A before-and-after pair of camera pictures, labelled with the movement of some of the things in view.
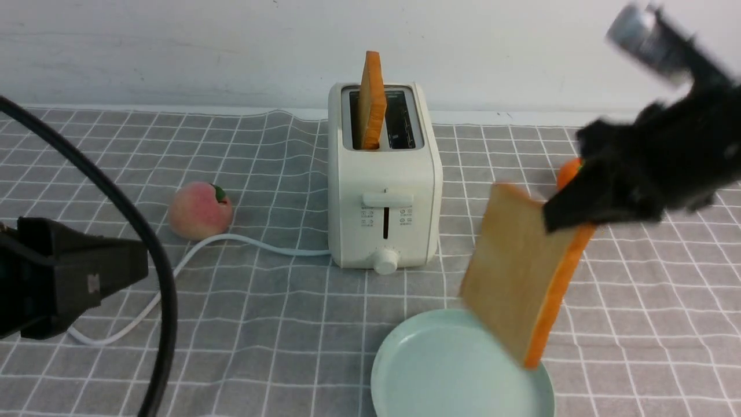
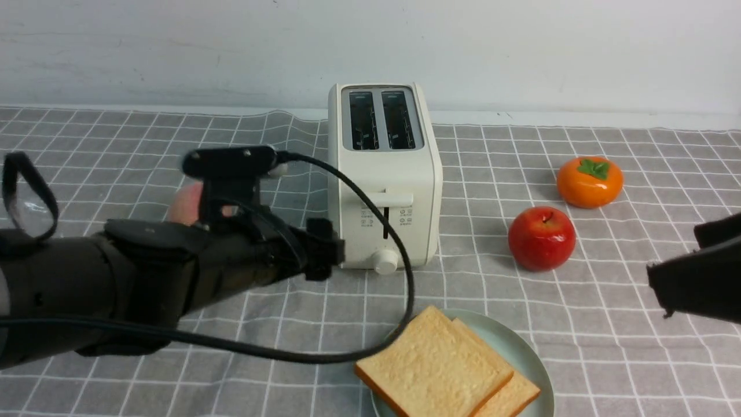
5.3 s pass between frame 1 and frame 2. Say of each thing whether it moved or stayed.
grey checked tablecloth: stayed
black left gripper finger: moved
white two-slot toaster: stayed
